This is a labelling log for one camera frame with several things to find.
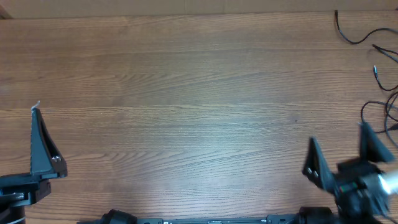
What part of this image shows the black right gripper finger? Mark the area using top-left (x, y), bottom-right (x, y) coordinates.
top-left (359, 122), bottom-right (395, 163)
top-left (302, 137), bottom-right (335, 194)

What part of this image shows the thin black cable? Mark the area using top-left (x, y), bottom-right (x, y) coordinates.
top-left (359, 91), bottom-right (398, 134)

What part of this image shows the black cable with white plug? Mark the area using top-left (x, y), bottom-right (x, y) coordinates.
top-left (334, 9), bottom-right (398, 92)

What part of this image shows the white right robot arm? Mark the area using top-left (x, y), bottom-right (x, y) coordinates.
top-left (294, 122), bottom-right (397, 223)

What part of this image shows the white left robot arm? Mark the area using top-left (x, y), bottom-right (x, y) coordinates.
top-left (1, 104), bottom-right (68, 224)

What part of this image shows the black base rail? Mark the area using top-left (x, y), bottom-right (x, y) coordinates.
top-left (77, 207), bottom-right (338, 224)

